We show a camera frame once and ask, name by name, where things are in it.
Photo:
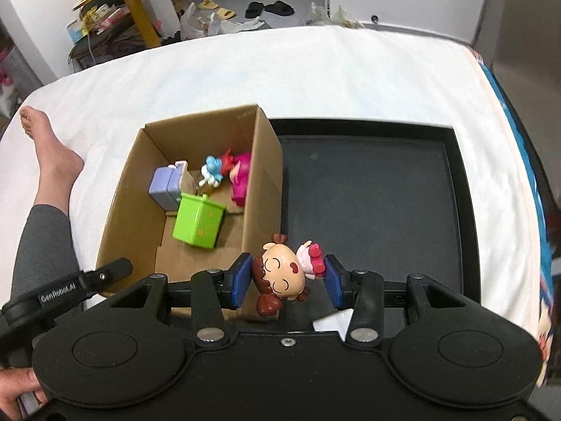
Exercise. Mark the person's left hand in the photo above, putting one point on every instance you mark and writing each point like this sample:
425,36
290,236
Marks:
15,381

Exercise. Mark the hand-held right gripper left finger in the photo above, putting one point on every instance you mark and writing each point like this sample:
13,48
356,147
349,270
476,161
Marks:
242,281

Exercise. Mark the green box toy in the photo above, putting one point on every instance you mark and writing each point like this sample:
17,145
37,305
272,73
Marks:
197,221

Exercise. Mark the brown cardboard box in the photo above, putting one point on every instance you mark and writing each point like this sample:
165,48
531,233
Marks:
263,175

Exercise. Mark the yellow slipper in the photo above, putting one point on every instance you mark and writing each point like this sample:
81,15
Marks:
226,13
208,4

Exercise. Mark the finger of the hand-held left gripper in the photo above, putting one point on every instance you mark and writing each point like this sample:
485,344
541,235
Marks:
109,274

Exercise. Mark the purple block toy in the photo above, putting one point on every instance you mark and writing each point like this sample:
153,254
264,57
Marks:
164,184

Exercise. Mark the white plastic bag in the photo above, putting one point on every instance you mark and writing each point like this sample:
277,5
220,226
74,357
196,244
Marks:
193,26

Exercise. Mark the printed blue bedsheet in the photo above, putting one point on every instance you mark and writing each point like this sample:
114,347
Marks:
532,193

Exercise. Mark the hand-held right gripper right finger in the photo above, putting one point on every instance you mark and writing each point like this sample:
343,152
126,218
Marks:
333,283

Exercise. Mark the black slipper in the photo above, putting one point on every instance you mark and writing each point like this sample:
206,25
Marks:
255,8
280,8

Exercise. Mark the pile of colourful books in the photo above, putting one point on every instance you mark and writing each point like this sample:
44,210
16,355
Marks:
96,17

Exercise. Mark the brown-haired doll figure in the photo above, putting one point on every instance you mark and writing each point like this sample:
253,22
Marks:
278,272

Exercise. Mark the pink figure toy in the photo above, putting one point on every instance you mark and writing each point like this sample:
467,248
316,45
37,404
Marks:
241,177

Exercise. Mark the blue and white figure toy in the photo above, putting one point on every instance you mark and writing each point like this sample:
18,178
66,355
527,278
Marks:
212,171

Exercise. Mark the yellow table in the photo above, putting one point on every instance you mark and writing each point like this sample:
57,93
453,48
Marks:
138,6

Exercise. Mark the white paper piece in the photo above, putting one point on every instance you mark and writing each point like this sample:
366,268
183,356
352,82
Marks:
335,322

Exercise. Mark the clear plastic bag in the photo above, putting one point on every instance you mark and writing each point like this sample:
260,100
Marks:
317,15

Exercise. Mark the black rectangular tray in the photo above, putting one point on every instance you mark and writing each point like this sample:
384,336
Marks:
372,201

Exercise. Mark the person's left leg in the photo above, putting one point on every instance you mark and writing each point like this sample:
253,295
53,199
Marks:
48,171

